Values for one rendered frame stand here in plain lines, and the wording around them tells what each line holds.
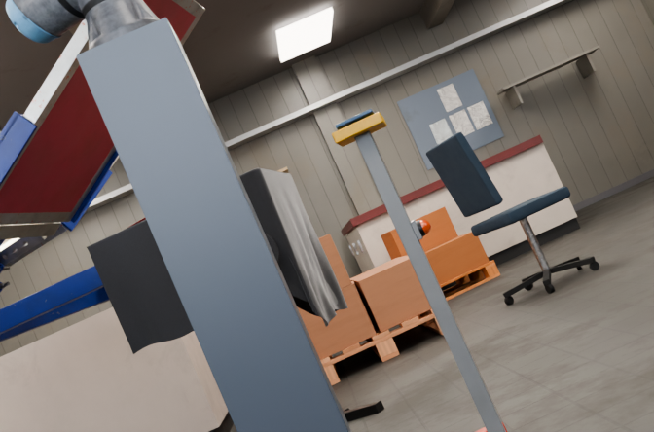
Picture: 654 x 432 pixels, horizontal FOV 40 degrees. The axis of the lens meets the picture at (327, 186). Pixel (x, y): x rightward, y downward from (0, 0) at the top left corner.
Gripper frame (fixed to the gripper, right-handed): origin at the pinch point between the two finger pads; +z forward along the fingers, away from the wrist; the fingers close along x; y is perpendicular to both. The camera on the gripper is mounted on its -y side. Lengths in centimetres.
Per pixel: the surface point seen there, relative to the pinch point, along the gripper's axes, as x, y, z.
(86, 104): -53, 9, 2
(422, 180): -7, -846, 40
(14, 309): -107, 3, 29
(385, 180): -6, 14, 71
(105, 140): -62, -17, 5
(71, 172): -73, -8, 8
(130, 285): -71, 22, 49
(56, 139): -64, 13, 5
